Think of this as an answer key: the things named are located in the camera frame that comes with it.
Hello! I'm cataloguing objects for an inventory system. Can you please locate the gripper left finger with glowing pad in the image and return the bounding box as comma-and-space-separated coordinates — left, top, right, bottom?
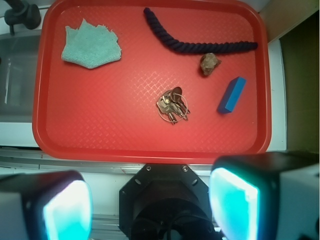
0, 170, 93, 240

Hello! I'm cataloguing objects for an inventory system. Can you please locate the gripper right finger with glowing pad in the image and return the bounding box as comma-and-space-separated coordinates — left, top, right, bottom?
209, 151, 320, 240

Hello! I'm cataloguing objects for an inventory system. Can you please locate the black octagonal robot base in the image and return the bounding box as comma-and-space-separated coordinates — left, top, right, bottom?
118, 163, 221, 240

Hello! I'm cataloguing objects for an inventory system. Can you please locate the brown rock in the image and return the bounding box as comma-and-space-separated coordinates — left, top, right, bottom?
200, 53, 222, 76

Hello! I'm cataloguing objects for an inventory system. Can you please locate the blue rectangular block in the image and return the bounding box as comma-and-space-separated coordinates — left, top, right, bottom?
217, 76, 247, 114

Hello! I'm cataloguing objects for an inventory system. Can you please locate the red plastic tray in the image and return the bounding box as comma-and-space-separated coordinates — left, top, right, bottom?
32, 0, 272, 164

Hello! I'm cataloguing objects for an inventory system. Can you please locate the grey metal sink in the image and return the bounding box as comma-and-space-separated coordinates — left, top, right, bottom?
0, 35, 40, 123

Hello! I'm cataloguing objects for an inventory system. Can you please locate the light green cloth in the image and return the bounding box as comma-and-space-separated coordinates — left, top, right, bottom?
61, 19, 122, 69

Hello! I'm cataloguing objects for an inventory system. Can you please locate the aluminium rail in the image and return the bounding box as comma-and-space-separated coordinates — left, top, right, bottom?
0, 147, 216, 176

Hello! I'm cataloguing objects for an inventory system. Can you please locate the bunch of keys on ring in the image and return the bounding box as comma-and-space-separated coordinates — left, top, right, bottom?
156, 86, 190, 125

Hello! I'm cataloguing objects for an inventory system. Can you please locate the dark purple rope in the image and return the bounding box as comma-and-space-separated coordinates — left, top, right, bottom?
143, 7, 259, 55

